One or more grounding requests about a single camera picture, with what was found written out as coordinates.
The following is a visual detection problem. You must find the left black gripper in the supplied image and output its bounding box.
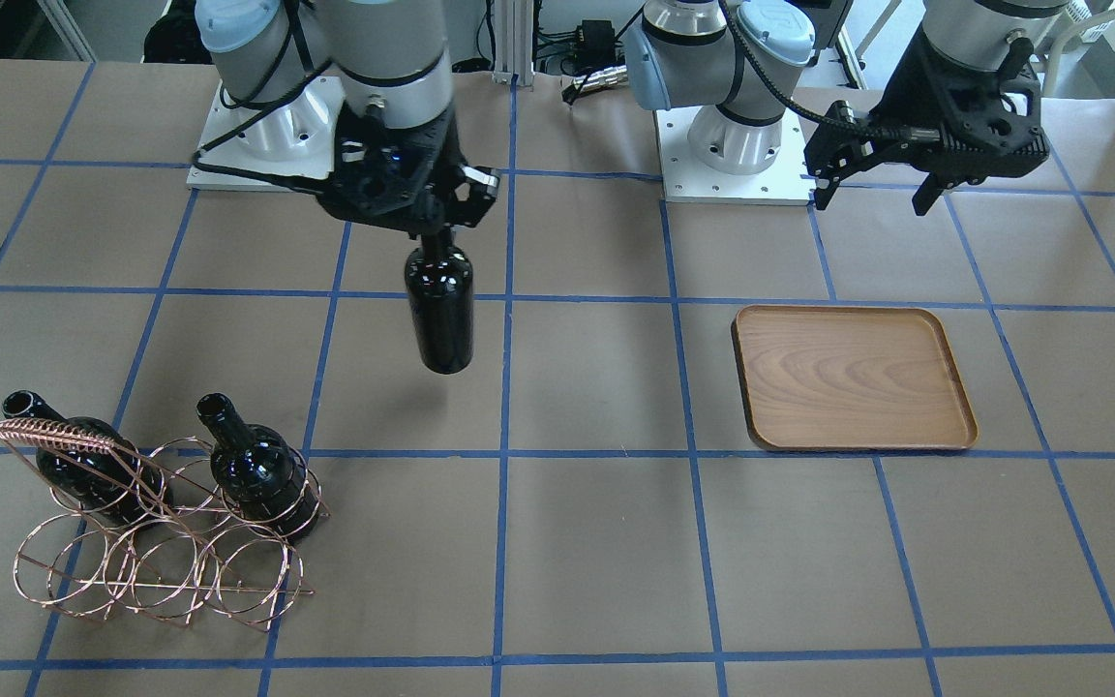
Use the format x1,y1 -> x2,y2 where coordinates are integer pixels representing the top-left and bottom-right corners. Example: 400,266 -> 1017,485
804,29 -> 1050,216

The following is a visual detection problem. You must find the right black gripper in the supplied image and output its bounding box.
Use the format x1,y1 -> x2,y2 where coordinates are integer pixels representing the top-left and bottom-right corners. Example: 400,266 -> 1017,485
316,105 -> 501,238

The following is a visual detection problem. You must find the dark wine bottle carried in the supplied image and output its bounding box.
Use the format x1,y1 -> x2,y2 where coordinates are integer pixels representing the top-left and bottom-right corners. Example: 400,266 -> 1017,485
404,228 -> 474,375

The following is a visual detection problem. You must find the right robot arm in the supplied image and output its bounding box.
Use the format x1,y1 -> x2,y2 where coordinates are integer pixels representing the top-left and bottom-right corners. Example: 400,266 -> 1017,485
192,1 -> 500,238

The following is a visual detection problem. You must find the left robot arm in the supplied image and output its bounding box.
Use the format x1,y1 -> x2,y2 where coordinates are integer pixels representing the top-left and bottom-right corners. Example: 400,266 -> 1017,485
623,1 -> 1065,215

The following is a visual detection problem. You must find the wooden tray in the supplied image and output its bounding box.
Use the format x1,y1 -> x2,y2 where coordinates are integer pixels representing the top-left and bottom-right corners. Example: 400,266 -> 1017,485
731,304 -> 979,451

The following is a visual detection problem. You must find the dark wine bottle middle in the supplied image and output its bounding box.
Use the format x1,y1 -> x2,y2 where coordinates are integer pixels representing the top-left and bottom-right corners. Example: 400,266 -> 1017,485
196,393 -> 318,544

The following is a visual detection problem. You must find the dark wine bottle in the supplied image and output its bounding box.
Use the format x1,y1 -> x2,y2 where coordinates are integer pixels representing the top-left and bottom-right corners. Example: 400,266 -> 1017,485
1,391 -> 173,529
196,393 -> 318,544

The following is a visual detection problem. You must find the dark wine bottle outer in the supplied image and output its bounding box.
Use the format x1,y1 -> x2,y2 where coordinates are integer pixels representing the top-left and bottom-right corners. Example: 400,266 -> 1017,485
1,391 -> 173,529

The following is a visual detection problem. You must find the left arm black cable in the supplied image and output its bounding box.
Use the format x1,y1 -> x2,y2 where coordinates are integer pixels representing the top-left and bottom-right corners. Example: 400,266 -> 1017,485
712,0 -> 906,136

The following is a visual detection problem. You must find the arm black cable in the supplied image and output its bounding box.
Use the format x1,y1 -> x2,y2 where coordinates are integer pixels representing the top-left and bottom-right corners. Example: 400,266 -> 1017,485
192,58 -> 346,195
712,0 -> 906,136

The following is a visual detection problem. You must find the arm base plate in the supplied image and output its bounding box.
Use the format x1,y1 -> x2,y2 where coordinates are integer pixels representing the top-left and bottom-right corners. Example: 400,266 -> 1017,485
653,106 -> 814,206
186,76 -> 345,193

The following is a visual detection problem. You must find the aluminium frame post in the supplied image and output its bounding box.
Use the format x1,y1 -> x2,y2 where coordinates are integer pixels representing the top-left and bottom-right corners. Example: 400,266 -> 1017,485
489,0 -> 535,88

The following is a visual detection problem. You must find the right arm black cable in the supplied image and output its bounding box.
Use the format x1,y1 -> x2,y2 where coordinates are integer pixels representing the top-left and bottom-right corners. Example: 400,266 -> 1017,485
192,58 -> 346,195

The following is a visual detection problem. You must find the copper wire bottle basket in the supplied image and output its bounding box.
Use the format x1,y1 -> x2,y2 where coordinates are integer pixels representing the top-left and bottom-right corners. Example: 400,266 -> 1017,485
0,416 -> 316,632

